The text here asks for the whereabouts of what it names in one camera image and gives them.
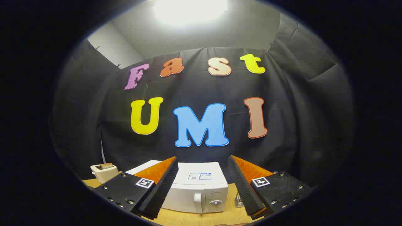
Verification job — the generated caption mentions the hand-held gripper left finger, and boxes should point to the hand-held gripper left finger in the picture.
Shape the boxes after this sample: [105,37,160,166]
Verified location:
[94,156,179,220]

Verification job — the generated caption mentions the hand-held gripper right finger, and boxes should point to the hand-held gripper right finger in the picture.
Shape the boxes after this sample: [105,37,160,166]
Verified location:
[227,155,314,220]

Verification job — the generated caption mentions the white microwave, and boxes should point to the white microwave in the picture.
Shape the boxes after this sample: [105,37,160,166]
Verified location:
[126,159,229,214]

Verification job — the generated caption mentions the cream toaster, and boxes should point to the cream toaster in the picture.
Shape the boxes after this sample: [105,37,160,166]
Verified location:
[90,163,119,185]

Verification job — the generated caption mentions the black backdrop cloth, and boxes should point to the black backdrop cloth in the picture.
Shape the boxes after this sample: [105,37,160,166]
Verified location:
[52,13,355,189]

